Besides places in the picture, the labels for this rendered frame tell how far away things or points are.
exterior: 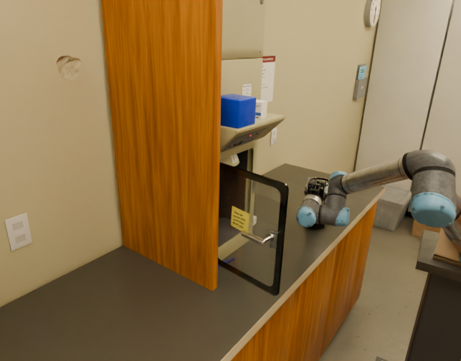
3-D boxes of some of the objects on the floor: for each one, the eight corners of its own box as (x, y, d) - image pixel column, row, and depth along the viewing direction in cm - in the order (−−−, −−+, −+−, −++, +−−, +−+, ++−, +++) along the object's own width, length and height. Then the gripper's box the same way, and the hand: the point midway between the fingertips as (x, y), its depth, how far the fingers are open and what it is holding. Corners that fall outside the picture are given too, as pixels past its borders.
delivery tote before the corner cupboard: (338, 216, 399) (342, 188, 387) (352, 203, 429) (356, 177, 417) (396, 235, 365) (403, 204, 353) (407, 220, 395) (414, 191, 383)
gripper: (333, 194, 150) (339, 173, 167) (295, 188, 155) (305, 168, 172) (330, 212, 154) (336, 190, 171) (293, 205, 159) (303, 185, 176)
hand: (320, 185), depth 172 cm, fingers closed on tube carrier, 9 cm apart
